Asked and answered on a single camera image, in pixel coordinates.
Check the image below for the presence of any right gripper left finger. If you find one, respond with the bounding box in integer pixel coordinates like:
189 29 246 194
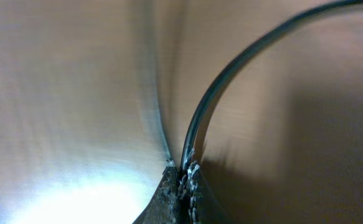
133 160 180 224

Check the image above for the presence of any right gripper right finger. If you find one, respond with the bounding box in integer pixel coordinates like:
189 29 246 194
184 161 231 224

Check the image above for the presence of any black cable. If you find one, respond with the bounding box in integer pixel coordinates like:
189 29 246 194
179 0 363 172

